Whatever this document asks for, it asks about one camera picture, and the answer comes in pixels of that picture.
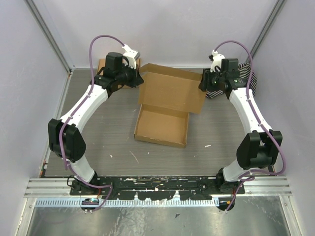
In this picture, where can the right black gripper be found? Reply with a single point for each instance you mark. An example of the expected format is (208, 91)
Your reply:
(204, 85)

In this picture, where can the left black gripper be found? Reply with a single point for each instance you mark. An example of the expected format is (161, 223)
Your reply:
(138, 79)

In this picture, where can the brown cardboard box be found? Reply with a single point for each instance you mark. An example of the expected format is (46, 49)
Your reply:
(102, 64)
(167, 97)

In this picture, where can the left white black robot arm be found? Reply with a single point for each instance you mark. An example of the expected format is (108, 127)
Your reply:
(65, 133)

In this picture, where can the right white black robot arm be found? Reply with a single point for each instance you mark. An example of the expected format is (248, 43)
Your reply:
(259, 148)

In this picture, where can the closed brown cardboard box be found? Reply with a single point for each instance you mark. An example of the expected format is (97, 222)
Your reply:
(102, 64)

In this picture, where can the black white striped cloth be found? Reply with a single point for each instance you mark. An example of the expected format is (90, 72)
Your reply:
(245, 69)

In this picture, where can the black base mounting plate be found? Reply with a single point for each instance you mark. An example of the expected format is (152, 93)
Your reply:
(155, 188)

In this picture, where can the left aluminium corner post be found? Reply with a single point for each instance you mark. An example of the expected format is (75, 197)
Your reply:
(47, 33)

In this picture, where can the aluminium corner post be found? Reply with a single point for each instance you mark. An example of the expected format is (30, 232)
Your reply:
(47, 33)
(274, 13)

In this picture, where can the right aluminium corner post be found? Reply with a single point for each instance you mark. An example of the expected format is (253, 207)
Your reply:
(274, 13)

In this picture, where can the aluminium front rail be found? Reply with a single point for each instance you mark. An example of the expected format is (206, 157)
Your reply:
(261, 185)

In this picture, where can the white slotted cable duct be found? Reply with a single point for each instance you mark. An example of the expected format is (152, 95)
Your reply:
(79, 202)

